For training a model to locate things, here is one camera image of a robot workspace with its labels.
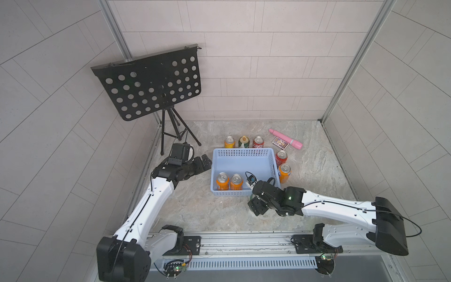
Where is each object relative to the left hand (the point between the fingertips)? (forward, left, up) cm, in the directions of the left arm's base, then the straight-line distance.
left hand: (207, 163), depth 79 cm
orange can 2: (-1, -36, -5) cm, 36 cm away
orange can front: (-7, -13, -5) cm, 16 cm away
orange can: (+16, -10, -5) cm, 20 cm away
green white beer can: (+16, -17, -5) cm, 24 cm away
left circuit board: (-38, +10, -14) cm, 42 cm away
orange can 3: (-6, -7, -6) cm, 11 cm away
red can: (+6, -36, -5) cm, 37 cm away
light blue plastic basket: (+9, -26, -14) cm, 31 cm away
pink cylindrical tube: (+21, -47, -11) cm, 53 cm away
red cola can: (+16, -25, -5) cm, 30 cm away
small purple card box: (+23, -40, -13) cm, 48 cm away
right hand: (-14, -21, -9) cm, 27 cm away
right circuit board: (-37, -50, -19) cm, 64 cm away
